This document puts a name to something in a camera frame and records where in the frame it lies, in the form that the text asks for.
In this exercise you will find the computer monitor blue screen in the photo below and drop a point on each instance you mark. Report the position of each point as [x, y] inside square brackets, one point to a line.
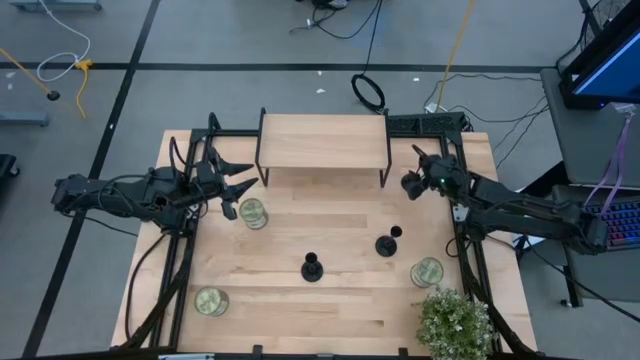
[607, 65]

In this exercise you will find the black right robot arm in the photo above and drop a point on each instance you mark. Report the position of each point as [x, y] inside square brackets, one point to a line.
[530, 212]

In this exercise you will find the black caster base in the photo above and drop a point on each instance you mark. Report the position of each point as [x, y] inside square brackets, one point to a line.
[6, 165]

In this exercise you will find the black candlestick holder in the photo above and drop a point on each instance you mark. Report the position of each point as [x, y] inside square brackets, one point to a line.
[386, 246]
[311, 271]

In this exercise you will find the wooden shelf riser black legs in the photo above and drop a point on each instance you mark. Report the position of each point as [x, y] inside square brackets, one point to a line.
[322, 140]

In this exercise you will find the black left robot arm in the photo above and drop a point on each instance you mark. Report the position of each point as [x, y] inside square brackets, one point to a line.
[125, 192]

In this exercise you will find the black aluminium table frame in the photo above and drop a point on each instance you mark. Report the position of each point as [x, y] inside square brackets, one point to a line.
[230, 133]

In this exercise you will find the grey table foot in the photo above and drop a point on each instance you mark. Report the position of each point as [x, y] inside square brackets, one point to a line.
[22, 118]
[55, 5]

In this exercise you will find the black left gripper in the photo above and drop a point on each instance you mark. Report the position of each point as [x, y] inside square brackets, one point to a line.
[207, 177]

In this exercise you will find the artificial green potted plant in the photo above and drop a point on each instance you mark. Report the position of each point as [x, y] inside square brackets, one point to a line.
[452, 325]

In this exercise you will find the white power strip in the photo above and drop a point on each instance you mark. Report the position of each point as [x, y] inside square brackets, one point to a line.
[431, 107]

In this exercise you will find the black perforated controller box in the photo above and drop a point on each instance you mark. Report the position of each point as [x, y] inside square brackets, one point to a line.
[440, 124]
[403, 124]

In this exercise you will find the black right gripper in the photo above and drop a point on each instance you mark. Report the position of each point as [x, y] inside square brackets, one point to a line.
[445, 175]

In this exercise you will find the yellow rod with black ball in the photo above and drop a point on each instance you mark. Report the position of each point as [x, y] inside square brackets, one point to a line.
[53, 95]

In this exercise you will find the grey desk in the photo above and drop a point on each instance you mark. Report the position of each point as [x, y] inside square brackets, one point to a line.
[585, 135]

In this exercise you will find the backlit computer keyboard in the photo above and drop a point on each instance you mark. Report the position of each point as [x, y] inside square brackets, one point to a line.
[622, 222]

